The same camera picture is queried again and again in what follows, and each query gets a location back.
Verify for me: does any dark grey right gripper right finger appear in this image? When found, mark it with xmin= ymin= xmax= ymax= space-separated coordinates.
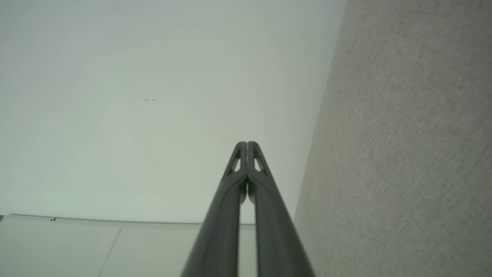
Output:
xmin=246 ymin=141 xmax=316 ymax=277

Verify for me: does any grey fabric sofa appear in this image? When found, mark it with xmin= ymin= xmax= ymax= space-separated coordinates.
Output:
xmin=293 ymin=0 xmax=492 ymax=277

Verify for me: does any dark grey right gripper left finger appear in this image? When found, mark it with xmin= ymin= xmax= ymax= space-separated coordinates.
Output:
xmin=180 ymin=141 xmax=248 ymax=277

